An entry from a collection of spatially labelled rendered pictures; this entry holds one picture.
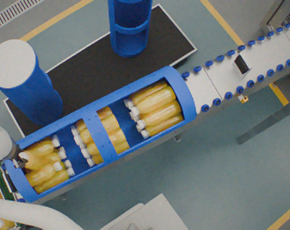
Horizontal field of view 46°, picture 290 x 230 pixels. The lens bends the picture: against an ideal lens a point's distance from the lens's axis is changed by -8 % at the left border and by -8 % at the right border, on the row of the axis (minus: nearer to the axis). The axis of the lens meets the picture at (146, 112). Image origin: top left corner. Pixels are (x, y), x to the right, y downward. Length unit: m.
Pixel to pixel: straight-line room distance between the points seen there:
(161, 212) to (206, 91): 0.69
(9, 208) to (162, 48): 2.11
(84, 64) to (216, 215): 1.54
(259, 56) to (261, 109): 0.99
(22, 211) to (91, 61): 1.97
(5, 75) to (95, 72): 1.03
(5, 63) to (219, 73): 1.15
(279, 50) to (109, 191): 1.57
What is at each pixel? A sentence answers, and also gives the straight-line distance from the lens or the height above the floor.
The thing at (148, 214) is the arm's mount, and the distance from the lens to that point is 1.65.
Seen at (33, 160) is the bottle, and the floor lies 1.27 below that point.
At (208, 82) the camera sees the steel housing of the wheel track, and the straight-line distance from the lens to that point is 1.95.
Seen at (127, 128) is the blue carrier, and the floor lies 0.96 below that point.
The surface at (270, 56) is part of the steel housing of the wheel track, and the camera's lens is 2.14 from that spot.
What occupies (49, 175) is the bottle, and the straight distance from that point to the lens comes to 1.63.
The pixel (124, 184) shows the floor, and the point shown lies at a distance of 2.73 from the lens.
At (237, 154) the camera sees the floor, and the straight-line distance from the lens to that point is 2.88.
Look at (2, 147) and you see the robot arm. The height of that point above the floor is 1.71.
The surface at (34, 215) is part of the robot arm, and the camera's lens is 0.96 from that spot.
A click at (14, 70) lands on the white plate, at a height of 1.04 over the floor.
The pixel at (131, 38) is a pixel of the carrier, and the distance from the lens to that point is 2.86.
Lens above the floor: 2.72
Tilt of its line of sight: 75 degrees down
